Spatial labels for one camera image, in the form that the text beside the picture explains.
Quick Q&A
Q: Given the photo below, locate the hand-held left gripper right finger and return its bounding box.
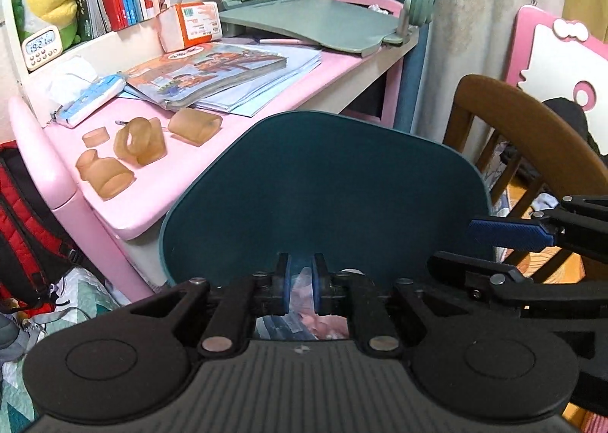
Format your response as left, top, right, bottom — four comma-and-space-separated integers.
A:
311, 252, 457, 358

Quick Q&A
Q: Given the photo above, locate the green adjustment knob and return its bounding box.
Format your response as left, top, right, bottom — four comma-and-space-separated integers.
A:
396, 0, 438, 44

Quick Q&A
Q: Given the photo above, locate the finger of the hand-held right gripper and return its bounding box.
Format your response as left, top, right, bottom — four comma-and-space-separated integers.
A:
468, 195, 608, 252
427, 251, 608, 317

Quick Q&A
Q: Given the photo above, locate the teal chair backrest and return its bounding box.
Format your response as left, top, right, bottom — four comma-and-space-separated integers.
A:
159, 111, 495, 301

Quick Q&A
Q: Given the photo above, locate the magazine stack on desk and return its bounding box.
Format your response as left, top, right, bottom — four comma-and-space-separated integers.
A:
124, 44, 288, 111

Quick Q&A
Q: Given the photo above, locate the stack of blue folders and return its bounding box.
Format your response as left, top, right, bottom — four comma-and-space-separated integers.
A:
119, 46, 324, 117

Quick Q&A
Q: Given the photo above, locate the pink framed whiteboard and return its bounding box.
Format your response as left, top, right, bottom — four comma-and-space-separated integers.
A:
504, 5, 608, 139

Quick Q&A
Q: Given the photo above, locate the red black backpack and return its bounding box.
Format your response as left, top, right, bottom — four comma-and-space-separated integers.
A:
0, 141, 96, 320

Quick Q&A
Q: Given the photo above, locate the black cloth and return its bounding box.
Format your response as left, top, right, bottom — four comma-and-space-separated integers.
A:
541, 98, 608, 163

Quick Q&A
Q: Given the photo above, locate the patterned teal quilt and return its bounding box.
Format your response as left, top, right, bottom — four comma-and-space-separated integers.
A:
0, 266, 124, 433

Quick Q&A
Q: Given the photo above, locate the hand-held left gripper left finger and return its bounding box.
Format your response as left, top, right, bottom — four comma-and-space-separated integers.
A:
128, 252, 291, 358

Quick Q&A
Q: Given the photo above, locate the green tilting desk board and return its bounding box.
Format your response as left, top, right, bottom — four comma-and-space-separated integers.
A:
218, 0, 409, 58

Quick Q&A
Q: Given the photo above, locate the printed tree curtain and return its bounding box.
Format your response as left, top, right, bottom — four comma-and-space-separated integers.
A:
430, 0, 575, 177

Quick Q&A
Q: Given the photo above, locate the pink desk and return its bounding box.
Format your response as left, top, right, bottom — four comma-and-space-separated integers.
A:
8, 0, 419, 303

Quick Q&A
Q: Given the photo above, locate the amber silicone sleeve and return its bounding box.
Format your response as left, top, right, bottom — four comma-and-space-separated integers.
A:
76, 149, 138, 200
167, 108, 224, 148

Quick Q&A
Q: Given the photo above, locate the orange cardboard box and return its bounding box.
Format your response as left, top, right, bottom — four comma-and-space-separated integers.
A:
158, 2, 223, 54

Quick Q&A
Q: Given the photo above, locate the large amber silicone ring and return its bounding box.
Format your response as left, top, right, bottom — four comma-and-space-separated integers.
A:
113, 117, 168, 167

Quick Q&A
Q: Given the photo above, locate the wooden chair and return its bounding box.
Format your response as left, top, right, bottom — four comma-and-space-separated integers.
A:
444, 74, 608, 282

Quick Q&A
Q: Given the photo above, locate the small digital clock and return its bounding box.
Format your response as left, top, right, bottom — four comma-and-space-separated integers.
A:
23, 25, 63, 71

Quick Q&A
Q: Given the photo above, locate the small amber silicone ring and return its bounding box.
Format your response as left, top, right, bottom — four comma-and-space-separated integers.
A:
82, 128, 109, 149

